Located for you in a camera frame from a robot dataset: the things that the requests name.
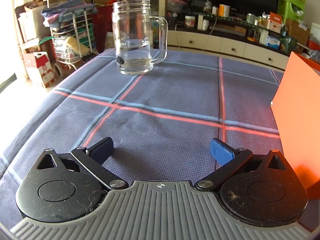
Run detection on red white cardboard box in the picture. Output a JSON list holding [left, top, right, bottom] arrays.
[[22, 52, 56, 88]]

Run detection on dark red paper bag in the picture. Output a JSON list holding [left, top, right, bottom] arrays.
[[94, 4, 113, 53]]

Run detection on wire shopping trolley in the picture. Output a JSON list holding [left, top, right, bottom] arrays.
[[41, 0, 100, 77]]

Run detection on clear glass mug jar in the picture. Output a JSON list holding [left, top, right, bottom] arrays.
[[111, 0, 168, 75]]

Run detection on white TV cabinet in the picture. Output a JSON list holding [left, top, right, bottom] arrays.
[[166, 10, 295, 72]]

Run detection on orange cardboard box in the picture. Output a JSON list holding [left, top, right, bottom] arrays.
[[271, 51, 320, 200]]

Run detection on white storage box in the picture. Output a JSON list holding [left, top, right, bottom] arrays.
[[17, 6, 50, 40]]

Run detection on pink plastic basket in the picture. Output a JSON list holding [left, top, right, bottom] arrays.
[[167, 0, 187, 13]]

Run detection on blue checkered tablecloth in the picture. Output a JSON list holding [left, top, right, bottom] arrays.
[[0, 47, 320, 232]]

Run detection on orange white medicine box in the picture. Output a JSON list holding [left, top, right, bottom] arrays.
[[269, 12, 283, 33]]

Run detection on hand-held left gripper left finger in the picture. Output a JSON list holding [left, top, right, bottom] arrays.
[[35, 137, 128, 190]]

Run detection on green stacking bins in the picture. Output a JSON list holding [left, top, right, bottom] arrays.
[[277, 0, 307, 22]]

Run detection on white paper bag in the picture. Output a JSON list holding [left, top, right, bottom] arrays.
[[105, 32, 117, 52]]

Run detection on blue white box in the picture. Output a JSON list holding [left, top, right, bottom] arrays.
[[266, 35, 280, 49]]

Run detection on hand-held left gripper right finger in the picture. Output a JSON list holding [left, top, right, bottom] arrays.
[[195, 138, 288, 192]]

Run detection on green snack bag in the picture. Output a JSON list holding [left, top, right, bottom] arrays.
[[280, 35, 298, 53]]

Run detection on brown cardboard box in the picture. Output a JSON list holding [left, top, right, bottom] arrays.
[[285, 19, 310, 45]]

